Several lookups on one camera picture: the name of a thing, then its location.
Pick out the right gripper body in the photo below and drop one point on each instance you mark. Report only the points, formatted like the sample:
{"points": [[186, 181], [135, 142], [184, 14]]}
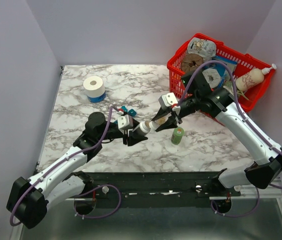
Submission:
{"points": [[188, 107]]}

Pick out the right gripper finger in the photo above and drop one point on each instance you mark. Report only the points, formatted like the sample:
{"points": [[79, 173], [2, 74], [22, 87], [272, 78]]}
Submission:
{"points": [[171, 123], [161, 113]]}

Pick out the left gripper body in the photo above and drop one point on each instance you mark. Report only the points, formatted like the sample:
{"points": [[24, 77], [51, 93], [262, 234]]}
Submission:
{"points": [[125, 137]]}

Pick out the white pill bottle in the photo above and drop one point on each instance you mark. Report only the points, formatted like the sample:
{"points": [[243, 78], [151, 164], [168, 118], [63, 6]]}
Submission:
{"points": [[145, 127]]}

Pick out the teal weekly pill organizer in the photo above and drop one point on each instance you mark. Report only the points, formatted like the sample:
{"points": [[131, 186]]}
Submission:
{"points": [[130, 112]]}

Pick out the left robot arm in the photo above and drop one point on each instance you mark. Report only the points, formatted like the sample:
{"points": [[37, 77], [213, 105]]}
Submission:
{"points": [[31, 198]]}

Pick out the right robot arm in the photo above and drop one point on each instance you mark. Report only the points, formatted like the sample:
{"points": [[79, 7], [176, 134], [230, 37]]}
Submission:
{"points": [[220, 104]]}

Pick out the amber pill bottle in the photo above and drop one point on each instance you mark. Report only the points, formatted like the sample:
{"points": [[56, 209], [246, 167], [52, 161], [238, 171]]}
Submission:
{"points": [[161, 120]]}

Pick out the green pill bottle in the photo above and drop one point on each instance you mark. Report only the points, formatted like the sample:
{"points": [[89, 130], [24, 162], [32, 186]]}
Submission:
{"points": [[177, 135]]}

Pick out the silver wrapped roll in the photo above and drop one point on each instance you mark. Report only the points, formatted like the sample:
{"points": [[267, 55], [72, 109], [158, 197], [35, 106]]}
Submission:
{"points": [[212, 77]]}

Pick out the blue tape roll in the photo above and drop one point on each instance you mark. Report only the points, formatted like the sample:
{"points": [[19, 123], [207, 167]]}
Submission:
{"points": [[97, 99]]}

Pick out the white toilet paper roll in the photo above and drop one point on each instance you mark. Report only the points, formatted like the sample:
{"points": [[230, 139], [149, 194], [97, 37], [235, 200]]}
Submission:
{"points": [[94, 86]]}

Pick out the red shopping basket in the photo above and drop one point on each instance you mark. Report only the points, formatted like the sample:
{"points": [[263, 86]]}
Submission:
{"points": [[245, 63]]}

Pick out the printed wrapped package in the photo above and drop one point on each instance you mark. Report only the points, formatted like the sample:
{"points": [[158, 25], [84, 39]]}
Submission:
{"points": [[207, 49]]}

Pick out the cream pump lotion bottle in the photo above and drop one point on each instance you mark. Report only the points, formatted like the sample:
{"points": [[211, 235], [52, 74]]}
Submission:
{"points": [[253, 78]]}

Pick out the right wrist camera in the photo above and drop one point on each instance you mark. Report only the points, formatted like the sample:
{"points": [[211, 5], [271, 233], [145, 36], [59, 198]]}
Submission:
{"points": [[169, 102]]}

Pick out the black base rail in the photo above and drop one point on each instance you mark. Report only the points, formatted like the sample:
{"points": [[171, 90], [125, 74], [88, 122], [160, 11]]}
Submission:
{"points": [[106, 190]]}

